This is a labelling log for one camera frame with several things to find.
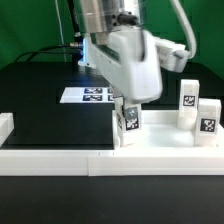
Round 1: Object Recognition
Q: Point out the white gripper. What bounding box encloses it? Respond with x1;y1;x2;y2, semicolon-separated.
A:
92;26;163;124

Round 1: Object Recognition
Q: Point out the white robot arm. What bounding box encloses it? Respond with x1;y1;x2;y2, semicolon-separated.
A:
78;0;162;120

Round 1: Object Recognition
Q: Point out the black hose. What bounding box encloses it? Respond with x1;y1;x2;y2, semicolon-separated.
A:
65;0;83;44

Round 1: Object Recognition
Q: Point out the white U-shaped fence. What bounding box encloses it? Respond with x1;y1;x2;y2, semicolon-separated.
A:
0;112;224;178

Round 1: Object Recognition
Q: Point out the black cable with connector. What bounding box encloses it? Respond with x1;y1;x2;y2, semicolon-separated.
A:
13;41;83;64

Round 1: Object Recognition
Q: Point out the white sheet with tags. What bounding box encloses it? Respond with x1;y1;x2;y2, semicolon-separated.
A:
60;87;114;103

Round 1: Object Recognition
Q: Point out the white square tabletop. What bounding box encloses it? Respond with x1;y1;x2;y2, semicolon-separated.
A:
111;109;224;151

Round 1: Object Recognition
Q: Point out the white thin cable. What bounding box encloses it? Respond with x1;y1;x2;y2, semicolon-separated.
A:
53;0;67;63

